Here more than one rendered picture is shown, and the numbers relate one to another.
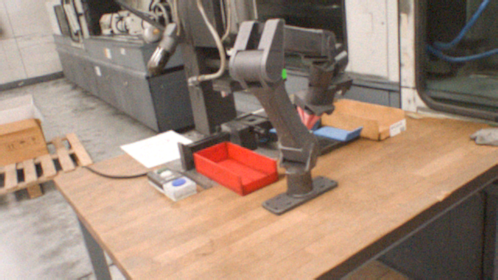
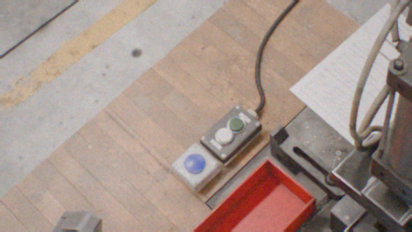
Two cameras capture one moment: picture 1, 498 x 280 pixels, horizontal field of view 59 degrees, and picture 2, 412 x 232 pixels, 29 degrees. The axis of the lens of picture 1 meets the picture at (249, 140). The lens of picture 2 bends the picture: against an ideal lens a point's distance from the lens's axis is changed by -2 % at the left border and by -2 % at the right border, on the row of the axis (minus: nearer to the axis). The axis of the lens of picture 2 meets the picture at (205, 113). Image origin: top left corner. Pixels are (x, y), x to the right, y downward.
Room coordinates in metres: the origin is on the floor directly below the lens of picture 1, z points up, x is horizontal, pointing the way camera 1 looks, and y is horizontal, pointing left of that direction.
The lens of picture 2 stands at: (1.10, -0.46, 2.30)
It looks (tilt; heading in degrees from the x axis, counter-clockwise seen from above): 61 degrees down; 89
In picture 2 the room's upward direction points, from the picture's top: 12 degrees counter-clockwise
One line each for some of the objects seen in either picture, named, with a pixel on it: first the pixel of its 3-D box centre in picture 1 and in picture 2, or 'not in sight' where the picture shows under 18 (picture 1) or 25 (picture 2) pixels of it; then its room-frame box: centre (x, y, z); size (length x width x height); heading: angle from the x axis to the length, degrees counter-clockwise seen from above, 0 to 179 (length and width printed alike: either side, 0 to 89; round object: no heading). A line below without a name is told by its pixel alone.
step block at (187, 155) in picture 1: (191, 153); (288, 149); (1.26, 0.18, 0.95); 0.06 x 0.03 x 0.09; 122
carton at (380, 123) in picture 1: (361, 120); not in sight; (1.38, -0.38, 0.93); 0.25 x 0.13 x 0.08; 32
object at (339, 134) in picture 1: (336, 130); not in sight; (1.30, -0.28, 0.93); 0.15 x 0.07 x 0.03; 35
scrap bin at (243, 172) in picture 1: (233, 166); (244, 229); (1.14, 0.05, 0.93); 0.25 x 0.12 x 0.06; 32
